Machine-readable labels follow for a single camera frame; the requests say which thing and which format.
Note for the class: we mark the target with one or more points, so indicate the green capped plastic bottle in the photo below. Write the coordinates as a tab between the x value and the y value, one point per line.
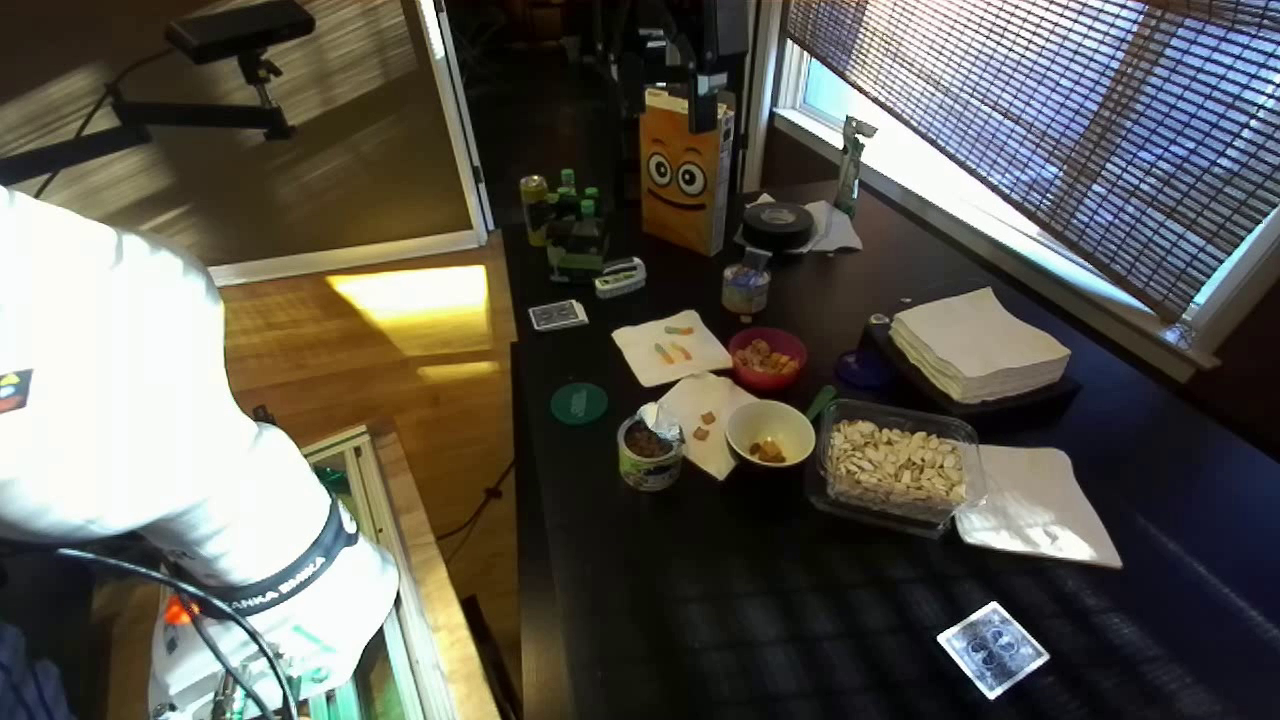
565	186
535	193
589	214

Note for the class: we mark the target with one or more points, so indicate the white bowl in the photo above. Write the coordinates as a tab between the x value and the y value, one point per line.
795	424

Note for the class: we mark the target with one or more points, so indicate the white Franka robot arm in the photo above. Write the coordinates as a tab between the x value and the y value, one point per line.
106	373

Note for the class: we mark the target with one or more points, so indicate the colourful gummy worm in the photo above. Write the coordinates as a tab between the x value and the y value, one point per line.
662	355
683	327
683	349

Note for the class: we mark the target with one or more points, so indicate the wooden robot mount table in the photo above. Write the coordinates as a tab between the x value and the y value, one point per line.
432	561

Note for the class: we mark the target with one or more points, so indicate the snack pieces in white bowl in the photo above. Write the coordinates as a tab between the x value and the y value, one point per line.
766	451

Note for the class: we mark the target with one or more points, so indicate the orange snacks in red bowl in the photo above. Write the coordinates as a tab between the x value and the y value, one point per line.
766	356

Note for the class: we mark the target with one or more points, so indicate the green plastic stick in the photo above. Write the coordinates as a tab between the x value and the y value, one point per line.
823	401

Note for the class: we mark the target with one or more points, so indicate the clear plastic popcorn container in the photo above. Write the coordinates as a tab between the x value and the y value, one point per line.
834	515

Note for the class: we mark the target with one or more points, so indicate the green bottle pack carton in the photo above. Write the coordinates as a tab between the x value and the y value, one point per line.
579	262

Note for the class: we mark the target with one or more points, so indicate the small orange cracker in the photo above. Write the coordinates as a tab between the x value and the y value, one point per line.
709	419
696	431

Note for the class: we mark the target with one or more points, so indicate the orange cereal box with face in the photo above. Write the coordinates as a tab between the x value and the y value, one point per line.
685	175

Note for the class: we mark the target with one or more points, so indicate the blue playing card deck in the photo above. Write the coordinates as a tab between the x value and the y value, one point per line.
559	313

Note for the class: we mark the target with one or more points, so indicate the yellow green snack can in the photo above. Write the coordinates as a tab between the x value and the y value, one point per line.
649	460

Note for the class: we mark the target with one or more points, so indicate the stack of white napkins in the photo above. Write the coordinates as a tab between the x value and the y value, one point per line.
981	344

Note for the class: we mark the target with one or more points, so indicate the brown snack pieces in can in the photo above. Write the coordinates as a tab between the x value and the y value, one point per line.
649	436

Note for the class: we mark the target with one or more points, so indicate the brown bamboo window blind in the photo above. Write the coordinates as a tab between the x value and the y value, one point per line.
1064	132

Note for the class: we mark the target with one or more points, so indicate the blue playing card box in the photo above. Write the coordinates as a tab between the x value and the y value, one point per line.
992	650

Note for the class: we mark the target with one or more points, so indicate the green plastic lid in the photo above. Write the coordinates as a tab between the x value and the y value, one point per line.
579	405

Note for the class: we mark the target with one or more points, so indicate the white popcorn pile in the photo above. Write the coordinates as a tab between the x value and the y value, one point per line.
893	466

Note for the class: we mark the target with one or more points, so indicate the small glass jar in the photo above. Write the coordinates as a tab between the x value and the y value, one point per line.
744	285

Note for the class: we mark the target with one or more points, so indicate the purple lid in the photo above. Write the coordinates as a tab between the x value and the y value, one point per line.
867	373

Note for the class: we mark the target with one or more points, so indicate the red bowl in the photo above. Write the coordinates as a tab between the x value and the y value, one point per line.
741	376

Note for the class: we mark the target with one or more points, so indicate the white napkin with gummy worms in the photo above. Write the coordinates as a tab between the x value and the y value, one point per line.
642	349

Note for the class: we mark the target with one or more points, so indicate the black camera stand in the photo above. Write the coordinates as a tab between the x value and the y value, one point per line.
243	26

